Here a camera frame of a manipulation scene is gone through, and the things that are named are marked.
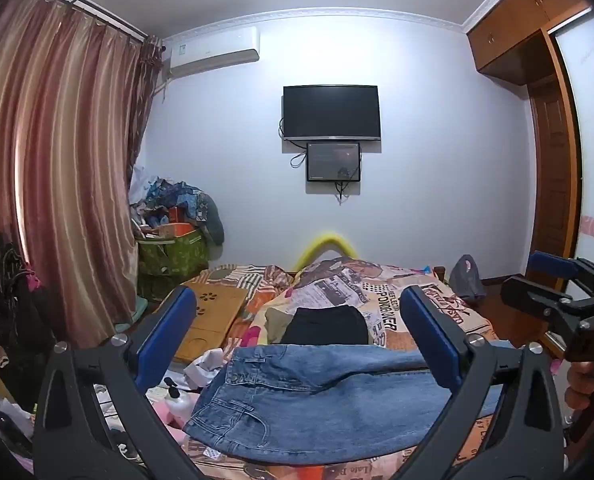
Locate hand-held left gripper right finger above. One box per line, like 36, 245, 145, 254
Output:
399, 285, 565, 480

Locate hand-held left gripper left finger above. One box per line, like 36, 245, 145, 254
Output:
31, 286, 213, 480

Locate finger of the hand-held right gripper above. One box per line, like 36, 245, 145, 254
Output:
528, 251, 594, 306
500, 275, 585, 333

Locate blue denim pants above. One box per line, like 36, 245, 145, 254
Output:
183, 344, 502, 466

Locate person's right hand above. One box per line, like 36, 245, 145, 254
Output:
565, 360, 594, 411

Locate wooden lap desk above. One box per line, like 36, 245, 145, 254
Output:
173, 282, 250, 363

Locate white cloth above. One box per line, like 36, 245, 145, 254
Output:
183, 347, 234, 392

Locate newspaper print blanket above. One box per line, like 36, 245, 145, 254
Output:
177, 256, 502, 480

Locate grey bag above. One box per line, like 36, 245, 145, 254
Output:
448, 255, 486, 302

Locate white pump bottle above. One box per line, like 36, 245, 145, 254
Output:
163, 382, 194, 423

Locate green storage box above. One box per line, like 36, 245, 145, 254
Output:
137, 232, 210, 302

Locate wooden door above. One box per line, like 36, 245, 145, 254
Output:
527, 30, 582, 281

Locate black garment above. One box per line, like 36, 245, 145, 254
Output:
279, 305, 370, 346

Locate pile of clothes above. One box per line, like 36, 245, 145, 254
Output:
130, 167, 225, 246

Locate yellow foam hoop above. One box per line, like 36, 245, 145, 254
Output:
295, 232, 360, 271

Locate dark clothes heap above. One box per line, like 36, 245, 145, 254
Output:
0, 235, 55, 391

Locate striped pink curtain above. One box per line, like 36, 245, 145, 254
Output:
0, 0, 163, 351

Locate wooden overhead cabinet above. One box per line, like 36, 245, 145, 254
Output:
467, 0, 592, 78

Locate white air conditioner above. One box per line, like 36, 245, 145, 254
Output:
167, 26, 261, 78

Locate small black wall monitor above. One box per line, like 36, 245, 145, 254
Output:
305, 142, 362, 183

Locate black wall television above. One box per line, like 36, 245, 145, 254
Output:
282, 85, 382, 142

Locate curtain rail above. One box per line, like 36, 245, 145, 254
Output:
17, 0, 149, 41

